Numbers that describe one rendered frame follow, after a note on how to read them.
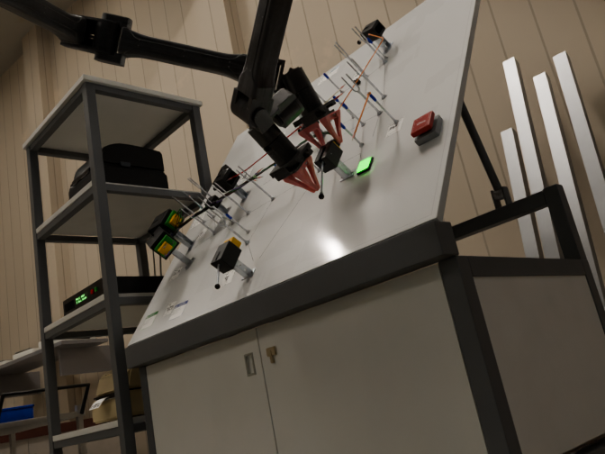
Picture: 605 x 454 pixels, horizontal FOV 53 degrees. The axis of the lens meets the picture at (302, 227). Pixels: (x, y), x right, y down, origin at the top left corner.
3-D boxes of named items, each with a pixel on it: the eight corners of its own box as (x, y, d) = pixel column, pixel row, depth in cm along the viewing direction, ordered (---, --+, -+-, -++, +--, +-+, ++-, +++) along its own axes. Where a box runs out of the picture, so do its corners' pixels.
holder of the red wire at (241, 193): (233, 196, 204) (209, 177, 200) (255, 188, 194) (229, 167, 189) (227, 208, 202) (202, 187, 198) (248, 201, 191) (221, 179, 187)
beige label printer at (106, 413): (124, 419, 192) (118, 357, 198) (91, 427, 206) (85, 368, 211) (202, 404, 214) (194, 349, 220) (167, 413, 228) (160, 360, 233)
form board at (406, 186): (131, 349, 189) (127, 346, 189) (240, 139, 253) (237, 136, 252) (442, 223, 110) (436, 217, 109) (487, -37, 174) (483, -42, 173)
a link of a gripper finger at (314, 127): (326, 149, 154) (308, 117, 153) (346, 139, 149) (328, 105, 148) (311, 159, 149) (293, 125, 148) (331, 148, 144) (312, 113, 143)
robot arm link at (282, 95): (228, 101, 129) (252, 117, 124) (266, 64, 130) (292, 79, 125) (251, 135, 139) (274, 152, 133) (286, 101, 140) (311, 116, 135)
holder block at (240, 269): (230, 305, 151) (200, 283, 147) (247, 267, 158) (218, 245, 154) (242, 301, 147) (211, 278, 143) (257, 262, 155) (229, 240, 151)
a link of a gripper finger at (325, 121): (334, 146, 152) (315, 113, 151) (355, 134, 147) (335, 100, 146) (319, 155, 147) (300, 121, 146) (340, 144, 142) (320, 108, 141)
